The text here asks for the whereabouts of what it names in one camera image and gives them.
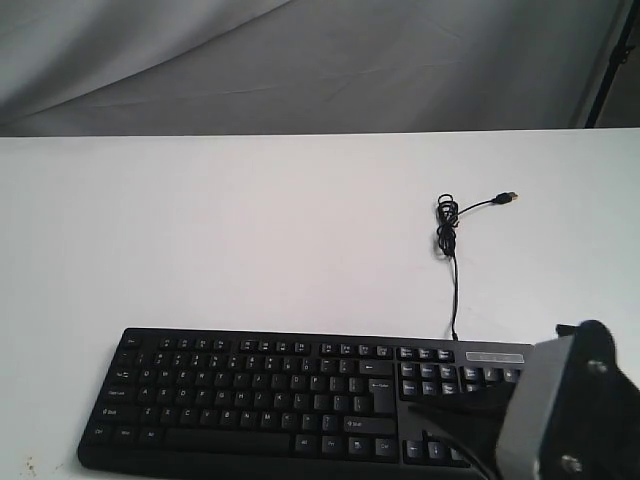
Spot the black acer keyboard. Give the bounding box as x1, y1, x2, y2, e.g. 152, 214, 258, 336
77, 328, 533, 479

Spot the black stand pole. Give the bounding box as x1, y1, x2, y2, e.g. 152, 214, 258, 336
584, 1, 639, 129

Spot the grey backdrop cloth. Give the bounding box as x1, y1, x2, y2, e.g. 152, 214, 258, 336
1, 1, 632, 137

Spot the black usb cable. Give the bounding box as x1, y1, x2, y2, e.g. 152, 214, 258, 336
431, 190, 521, 343

